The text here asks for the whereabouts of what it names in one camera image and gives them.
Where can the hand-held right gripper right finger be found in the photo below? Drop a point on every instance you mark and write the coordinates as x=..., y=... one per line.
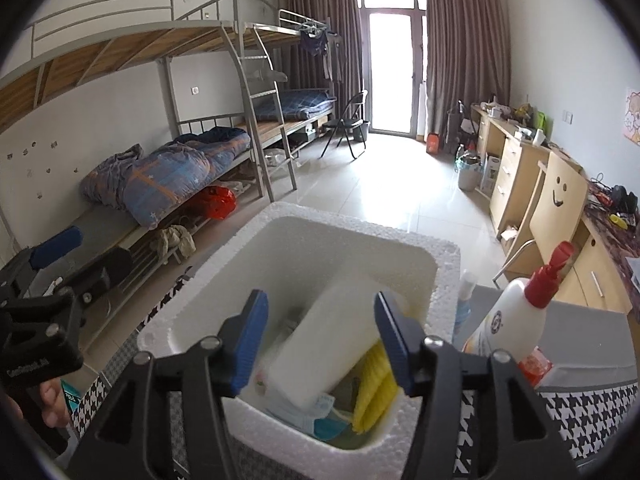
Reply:
x=395, y=340

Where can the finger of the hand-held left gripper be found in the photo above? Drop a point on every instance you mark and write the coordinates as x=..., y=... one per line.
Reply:
x=105, y=270
x=55, y=245

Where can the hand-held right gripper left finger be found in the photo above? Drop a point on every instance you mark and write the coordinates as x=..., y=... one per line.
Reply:
x=250, y=340

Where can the yellow ribbed sponge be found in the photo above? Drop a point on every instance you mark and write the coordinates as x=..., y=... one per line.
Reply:
x=372, y=395

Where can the white sponge block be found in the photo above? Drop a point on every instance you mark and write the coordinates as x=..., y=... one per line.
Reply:
x=325, y=340

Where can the grey-green cloth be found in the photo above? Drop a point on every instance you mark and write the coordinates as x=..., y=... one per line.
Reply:
x=345, y=390

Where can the white foam box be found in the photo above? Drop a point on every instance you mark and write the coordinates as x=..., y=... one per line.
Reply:
x=325, y=245

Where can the person's left hand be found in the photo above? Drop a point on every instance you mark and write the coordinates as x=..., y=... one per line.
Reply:
x=52, y=400

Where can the teal packet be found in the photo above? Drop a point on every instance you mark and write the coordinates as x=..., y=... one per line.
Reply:
x=71, y=396

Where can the tan cloth bundle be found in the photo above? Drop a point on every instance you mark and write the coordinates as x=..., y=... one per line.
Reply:
x=175, y=240

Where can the glass jar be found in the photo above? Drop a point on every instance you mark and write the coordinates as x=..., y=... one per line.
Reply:
x=462, y=285

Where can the white pump bottle red cap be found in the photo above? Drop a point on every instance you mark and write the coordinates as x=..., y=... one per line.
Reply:
x=500, y=320

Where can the blue patterned quilt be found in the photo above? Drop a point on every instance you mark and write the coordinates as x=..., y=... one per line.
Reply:
x=165, y=180

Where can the red plastic bag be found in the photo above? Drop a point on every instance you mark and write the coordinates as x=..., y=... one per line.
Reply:
x=212, y=202

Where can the red snack packet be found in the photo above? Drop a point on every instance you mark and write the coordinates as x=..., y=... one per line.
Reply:
x=535, y=367

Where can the white trash bin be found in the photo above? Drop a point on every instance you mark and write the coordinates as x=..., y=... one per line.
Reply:
x=469, y=177

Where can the wooden desk with drawers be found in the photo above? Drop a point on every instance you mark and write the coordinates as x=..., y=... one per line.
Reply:
x=510, y=180

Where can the houndstooth tablecloth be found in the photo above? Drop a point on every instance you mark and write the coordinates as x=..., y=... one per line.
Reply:
x=590, y=410

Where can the metal bunk bed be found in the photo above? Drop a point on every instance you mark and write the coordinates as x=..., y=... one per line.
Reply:
x=280, y=35
x=125, y=47

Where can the wooden chair with smiley face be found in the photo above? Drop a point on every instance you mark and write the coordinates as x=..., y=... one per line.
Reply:
x=560, y=210

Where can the black folding chair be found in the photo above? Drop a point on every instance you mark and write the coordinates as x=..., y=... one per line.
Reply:
x=355, y=105

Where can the blue checked mattress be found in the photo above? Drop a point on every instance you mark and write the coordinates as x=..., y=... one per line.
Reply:
x=300, y=102

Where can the yellow desk item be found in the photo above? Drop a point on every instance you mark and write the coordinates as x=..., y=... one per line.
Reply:
x=617, y=220

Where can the green bag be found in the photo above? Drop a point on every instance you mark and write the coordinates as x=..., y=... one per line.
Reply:
x=540, y=121

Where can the black headphones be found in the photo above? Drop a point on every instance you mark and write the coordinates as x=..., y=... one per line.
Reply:
x=622, y=197

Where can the glass balcony door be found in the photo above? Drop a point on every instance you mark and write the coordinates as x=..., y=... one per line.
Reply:
x=392, y=70

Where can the brown curtain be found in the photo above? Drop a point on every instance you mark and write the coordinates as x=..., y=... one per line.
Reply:
x=342, y=10
x=460, y=50

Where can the hanging dark clothes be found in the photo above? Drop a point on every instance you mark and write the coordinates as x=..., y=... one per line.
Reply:
x=314, y=42

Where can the wall poster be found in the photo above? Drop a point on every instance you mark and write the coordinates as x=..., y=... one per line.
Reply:
x=632, y=117

